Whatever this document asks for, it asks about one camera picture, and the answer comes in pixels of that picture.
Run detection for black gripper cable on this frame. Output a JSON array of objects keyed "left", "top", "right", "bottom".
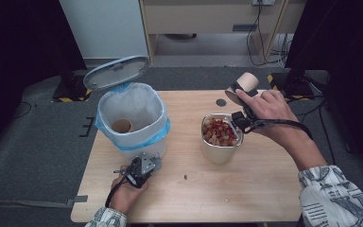
[
  {"left": 104, "top": 175, "right": 130, "bottom": 209},
  {"left": 253, "top": 118, "right": 314, "bottom": 141}
]

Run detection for person's right hand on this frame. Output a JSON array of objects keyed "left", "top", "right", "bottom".
[{"left": 234, "top": 88, "right": 301, "bottom": 147}]

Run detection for black stand base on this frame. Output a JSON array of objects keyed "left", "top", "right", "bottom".
[
  {"left": 267, "top": 69, "right": 317, "bottom": 102},
  {"left": 51, "top": 74, "right": 93, "bottom": 104}
]

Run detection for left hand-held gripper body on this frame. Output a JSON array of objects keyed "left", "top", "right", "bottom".
[{"left": 112, "top": 152, "right": 164, "bottom": 189}]

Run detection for white trash bin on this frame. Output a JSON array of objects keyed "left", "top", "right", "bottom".
[{"left": 94, "top": 82, "right": 172, "bottom": 162}]

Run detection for white power strip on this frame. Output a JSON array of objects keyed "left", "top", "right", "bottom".
[{"left": 251, "top": 0, "right": 276, "bottom": 7}]

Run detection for black curtain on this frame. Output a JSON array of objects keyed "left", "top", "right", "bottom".
[
  {"left": 284, "top": 0, "right": 363, "bottom": 178},
  {"left": 0, "top": 0, "right": 88, "bottom": 162}
]

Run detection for black floor cable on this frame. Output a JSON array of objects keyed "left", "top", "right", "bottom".
[
  {"left": 11, "top": 100, "right": 33, "bottom": 120},
  {"left": 291, "top": 93, "right": 354, "bottom": 154}
]

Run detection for red and beige food scraps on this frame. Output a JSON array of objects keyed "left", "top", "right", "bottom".
[{"left": 202, "top": 117, "right": 239, "bottom": 147}]

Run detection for black hanging cables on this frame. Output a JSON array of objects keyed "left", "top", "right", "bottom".
[{"left": 245, "top": 0, "right": 293, "bottom": 67}]

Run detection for person's left hand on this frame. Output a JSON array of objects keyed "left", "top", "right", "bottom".
[{"left": 109, "top": 169, "right": 149, "bottom": 216}]

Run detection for grey floor tape strip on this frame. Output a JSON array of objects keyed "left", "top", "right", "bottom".
[{"left": 65, "top": 195, "right": 89, "bottom": 208}]

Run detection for brown cardboard tube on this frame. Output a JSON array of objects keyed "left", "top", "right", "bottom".
[
  {"left": 111, "top": 117, "right": 134, "bottom": 134},
  {"left": 225, "top": 72, "right": 260, "bottom": 107}
]

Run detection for grey trash bin lid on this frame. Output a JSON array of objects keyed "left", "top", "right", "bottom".
[{"left": 82, "top": 55, "right": 151, "bottom": 93}]

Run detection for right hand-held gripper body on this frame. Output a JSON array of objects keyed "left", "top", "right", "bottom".
[{"left": 231, "top": 106, "right": 266, "bottom": 134}]

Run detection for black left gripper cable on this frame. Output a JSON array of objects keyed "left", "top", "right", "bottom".
[{"left": 104, "top": 175, "right": 130, "bottom": 209}]

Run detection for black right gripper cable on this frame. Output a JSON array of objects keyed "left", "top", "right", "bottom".
[{"left": 253, "top": 118, "right": 314, "bottom": 141}]

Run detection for metal container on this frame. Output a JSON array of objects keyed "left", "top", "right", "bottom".
[{"left": 199, "top": 113, "right": 245, "bottom": 166}]

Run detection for blue trash bag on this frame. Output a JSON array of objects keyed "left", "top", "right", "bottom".
[{"left": 94, "top": 82, "right": 172, "bottom": 152}]

